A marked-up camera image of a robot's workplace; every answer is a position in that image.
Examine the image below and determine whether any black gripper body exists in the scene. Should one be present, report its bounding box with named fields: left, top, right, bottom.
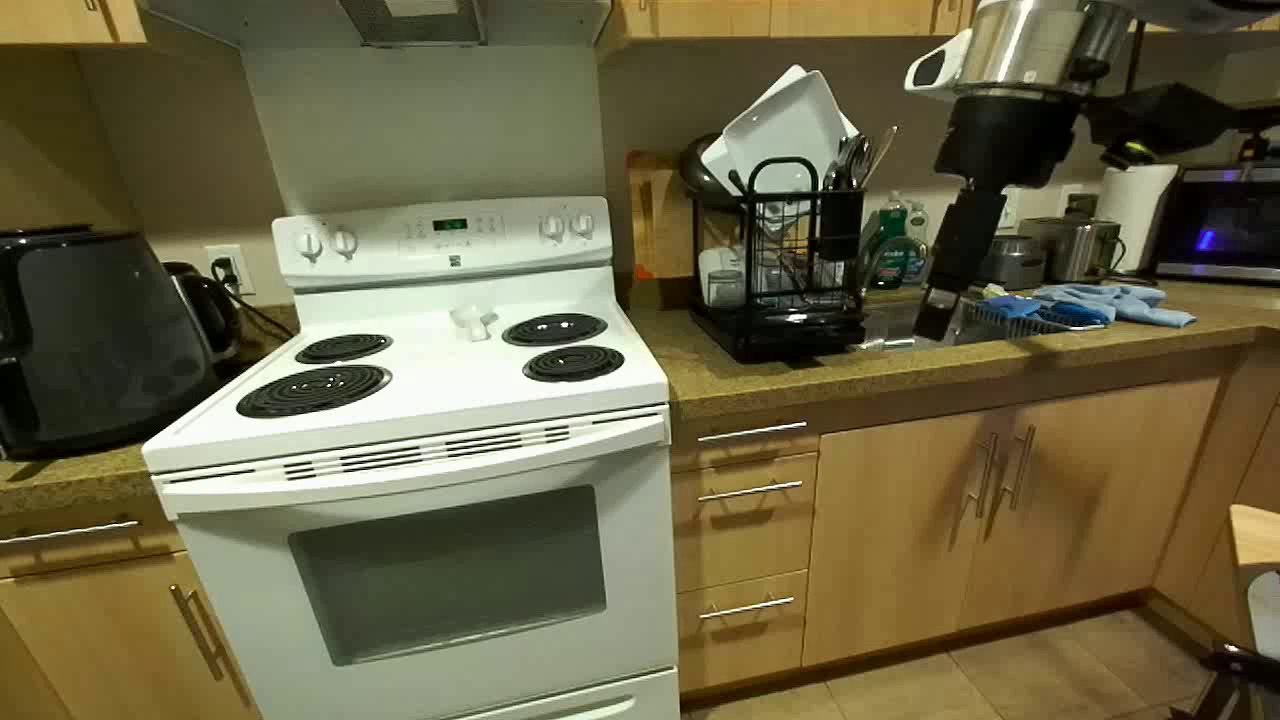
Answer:
left=935, top=87, right=1080, bottom=190

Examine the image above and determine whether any wooden drawer with white liner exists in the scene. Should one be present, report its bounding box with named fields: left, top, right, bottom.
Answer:
left=677, top=419, right=824, bottom=494

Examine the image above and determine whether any wide wooden drawer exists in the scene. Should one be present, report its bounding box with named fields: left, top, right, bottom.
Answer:
left=0, top=510, right=181, bottom=579

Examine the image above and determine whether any small stainless steel pot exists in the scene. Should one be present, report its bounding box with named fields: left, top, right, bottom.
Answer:
left=984, top=235, right=1050, bottom=292

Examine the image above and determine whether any green dish soap bottle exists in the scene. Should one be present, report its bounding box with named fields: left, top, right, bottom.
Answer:
left=858, top=195, right=927, bottom=292

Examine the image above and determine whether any stainless steel sink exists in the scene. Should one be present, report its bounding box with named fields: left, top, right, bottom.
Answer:
left=857, top=283, right=1034, bottom=350

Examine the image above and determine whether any thin wooden stick utensil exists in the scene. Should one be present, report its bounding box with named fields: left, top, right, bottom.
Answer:
left=858, top=123, right=904, bottom=190

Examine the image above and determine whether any tall stainless steel pot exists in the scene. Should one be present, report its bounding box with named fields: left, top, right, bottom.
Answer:
left=1050, top=215, right=1126, bottom=283

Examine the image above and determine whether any blue cloth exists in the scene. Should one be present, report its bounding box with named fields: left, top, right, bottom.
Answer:
left=979, top=278, right=1200, bottom=333

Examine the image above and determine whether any white paper towel roll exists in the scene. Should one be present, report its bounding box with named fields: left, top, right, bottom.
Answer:
left=1092, top=158, right=1185, bottom=275

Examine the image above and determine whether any white square plate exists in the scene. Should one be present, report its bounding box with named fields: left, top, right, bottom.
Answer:
left=716, top=69, right=865, bottom=205
left=697, top=58, right=814, bottom=174

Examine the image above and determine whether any black toaster oven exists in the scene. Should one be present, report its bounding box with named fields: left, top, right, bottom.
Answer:
left=1151, top=163, right=1280, bottom=289

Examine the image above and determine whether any clear glass cup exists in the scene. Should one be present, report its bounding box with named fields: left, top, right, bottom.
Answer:
left=697, top=243, right=751, bottom=311

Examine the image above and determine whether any wooden cabinet door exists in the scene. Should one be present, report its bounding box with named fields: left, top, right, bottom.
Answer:
left=0, top=549, right=259, bottom=720
left=800, top=405, right=1028, bottom=666
left=956, top=374, right=1223, bottom=630

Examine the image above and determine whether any wooden cutting board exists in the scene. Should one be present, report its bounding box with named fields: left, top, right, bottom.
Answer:
left=622, top=151, right=700, bottom=289

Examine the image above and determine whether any narrow wooden cabinet panel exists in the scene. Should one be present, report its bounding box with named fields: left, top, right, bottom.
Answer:
left=1151, top=343, right=1280, bottom=642

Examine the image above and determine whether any light wooden chair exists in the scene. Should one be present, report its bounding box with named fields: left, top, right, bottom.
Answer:
left=1173, top=500, right=1280, bottom=720

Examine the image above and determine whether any small black coil burner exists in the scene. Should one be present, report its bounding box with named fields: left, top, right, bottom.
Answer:
left=519, top=339, right=629, bottom=389
left=293, top=333, right=396, bottom=366

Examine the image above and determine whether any large black coil burner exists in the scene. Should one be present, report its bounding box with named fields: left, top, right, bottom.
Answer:
left=501, top=307, right=610, bottom=350
left=232, top=360, right=396, bottom=422

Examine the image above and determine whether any small clear glass shaker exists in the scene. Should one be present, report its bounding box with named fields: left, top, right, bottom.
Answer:
left=447, top=301, right=501, bottom=343

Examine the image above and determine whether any white electric stove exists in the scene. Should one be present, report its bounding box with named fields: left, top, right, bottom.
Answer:
left=137, top=195, right=685, bottom=720

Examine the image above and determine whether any range hood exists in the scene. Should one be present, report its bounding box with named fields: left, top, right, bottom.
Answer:
left=137, top=0, right=617, bottom=55

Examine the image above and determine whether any black electric kettle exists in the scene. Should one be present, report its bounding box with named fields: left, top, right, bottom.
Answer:
left=159, top=259, right=249, bottom=373

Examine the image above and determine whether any black-handled utensil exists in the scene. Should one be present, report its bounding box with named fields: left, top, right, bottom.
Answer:
left=827, top=131, right=871, bottom=190

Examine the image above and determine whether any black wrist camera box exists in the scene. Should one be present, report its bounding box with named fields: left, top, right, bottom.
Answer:
left=1080, top=77, right=1280, bottom=158

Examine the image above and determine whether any black wire dish rack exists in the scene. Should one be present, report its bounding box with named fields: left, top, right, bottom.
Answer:
left=685, top=155, right=871, bottom=366

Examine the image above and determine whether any black pan with orange handle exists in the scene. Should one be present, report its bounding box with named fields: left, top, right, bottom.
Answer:
left=677, top=131, right=731, bottom=213

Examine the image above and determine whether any long wooden wall cabinet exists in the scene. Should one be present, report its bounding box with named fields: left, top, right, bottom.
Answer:
left=595, top=0, right=984, bottom=46

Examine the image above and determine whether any white wall outlet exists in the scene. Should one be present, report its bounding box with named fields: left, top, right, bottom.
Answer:
left=203, top=246, right=253, bottom=296

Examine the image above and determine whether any short wooden wall cabinet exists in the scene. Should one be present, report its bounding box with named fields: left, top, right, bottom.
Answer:
left=0, top=0, right=151, bottom=53

